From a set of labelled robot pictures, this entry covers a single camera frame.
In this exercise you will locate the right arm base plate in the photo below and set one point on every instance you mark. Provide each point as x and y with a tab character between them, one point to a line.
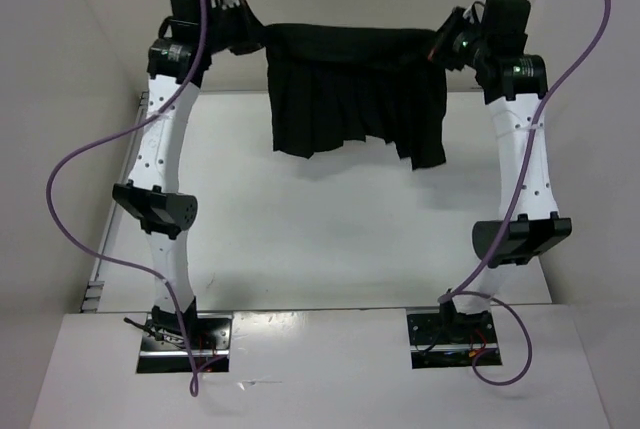
437	343

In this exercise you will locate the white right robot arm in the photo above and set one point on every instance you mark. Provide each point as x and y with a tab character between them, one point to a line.
528	222

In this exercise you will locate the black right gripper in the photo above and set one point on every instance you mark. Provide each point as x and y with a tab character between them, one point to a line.
444	33

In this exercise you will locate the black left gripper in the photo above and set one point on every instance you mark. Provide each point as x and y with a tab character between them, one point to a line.
249	24

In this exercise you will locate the black pleated skirt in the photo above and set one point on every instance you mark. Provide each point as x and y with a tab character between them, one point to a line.
331	85

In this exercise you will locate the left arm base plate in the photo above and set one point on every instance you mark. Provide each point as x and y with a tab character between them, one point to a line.
163	352

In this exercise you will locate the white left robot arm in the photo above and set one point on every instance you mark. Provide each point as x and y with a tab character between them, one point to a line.
177	61

